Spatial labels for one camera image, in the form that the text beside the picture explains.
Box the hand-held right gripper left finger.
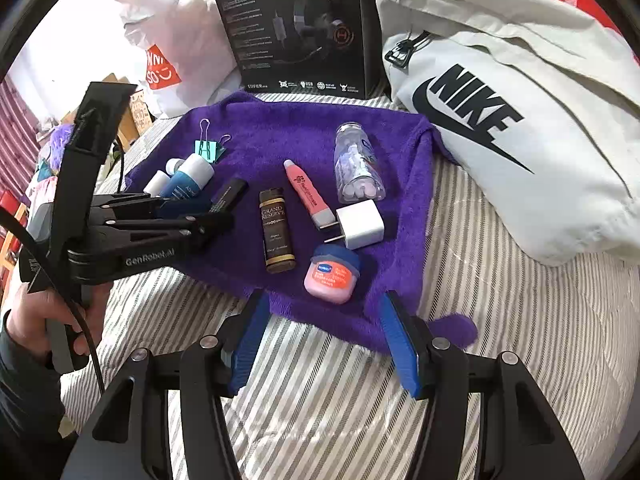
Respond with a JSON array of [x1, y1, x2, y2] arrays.
[[60, 289, 273, 480]]

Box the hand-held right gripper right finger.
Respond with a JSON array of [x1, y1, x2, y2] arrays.
[[378, 291, 586, 480]]

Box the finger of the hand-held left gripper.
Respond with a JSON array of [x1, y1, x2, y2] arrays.
[[92, 192, 213, 221], [72, 210, 237, 263]]

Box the blue and white deodorant stick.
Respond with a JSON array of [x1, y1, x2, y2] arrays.
[[161, 152, 216, 201]]

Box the small grey-white cylinder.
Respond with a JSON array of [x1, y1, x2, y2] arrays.
[[143, 170, 170, 197]]

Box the black tube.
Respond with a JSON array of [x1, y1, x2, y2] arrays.
[[209, 177, 249, 214]]

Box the teal binder clip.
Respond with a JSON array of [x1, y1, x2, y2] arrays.
[[194, 119, 233, 165]]

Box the dark brown perfume bottle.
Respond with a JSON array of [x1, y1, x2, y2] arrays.
[[258, 187, 297, 274]]

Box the pink jar with blue lid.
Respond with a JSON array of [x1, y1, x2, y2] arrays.
[[303, 244, 361, 305]]

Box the pink lip gloss tube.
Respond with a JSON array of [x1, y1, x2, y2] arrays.
[[283, 159, 336, 232]]

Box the white charger plug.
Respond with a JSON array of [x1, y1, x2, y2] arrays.
[[320, 199, 386, 251]]

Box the person's left forearm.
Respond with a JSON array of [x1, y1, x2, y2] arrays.
[[0, 310, 78, 480]]

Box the person's left hand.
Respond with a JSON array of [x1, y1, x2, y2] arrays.
[[9, 272, 108, 352]]

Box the brown notebook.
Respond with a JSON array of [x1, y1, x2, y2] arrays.
[[127, 90, 154, 136]]

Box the pink striped cloth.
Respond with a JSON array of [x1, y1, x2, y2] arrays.
[[0, 80, 47, 201]]

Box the striped bed blanket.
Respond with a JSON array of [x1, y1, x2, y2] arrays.
[[60, 80, 640, 480]]

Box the purple towel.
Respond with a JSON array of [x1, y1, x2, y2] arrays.
[[125, 91, 478, 356]]

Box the white shopping bag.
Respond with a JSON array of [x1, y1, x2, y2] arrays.
[[107, 0, 246, 118]]

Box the clear pill bottle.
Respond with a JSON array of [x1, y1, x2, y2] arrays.
[[334, 121, 387, 204]]

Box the black headset box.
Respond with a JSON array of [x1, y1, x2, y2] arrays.
[[209, 0, 381, 101]]

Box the grey bag with black logo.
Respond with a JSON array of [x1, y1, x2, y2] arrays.
[[375, 0, 640, 266]]

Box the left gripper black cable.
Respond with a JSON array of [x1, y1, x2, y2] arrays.
[[0, 207, 107, 396]]

